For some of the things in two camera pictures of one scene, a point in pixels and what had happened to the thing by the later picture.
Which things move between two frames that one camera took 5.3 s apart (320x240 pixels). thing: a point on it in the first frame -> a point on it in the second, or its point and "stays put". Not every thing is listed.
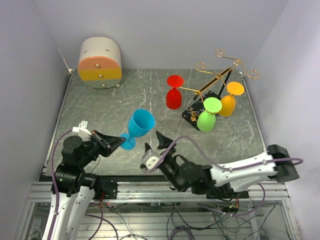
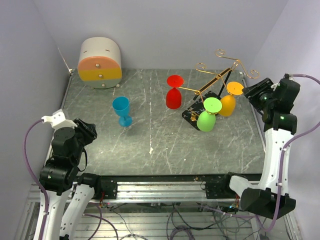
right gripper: [164, 142] -> [253, 92]
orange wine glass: [228, 101] stays put
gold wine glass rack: [215, 88] stays put
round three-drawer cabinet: [99, 66] stays put
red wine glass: [174, 97] stays put
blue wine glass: [141, 121] -> [121, 106]
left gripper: [112, 142] -> [88, 130]
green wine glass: [206, 120] stays put
